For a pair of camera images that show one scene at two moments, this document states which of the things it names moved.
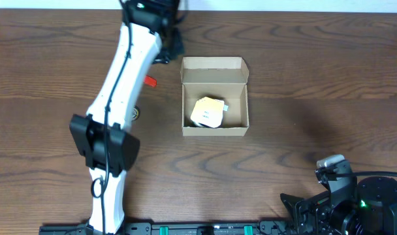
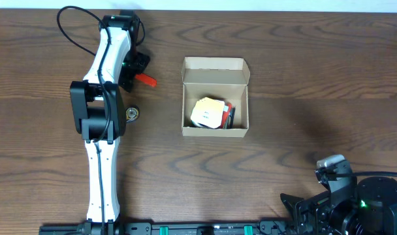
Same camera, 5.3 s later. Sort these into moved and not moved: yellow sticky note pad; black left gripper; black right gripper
Moved: black left gripper
Not moved: yellow sticky note pad; black right gripper
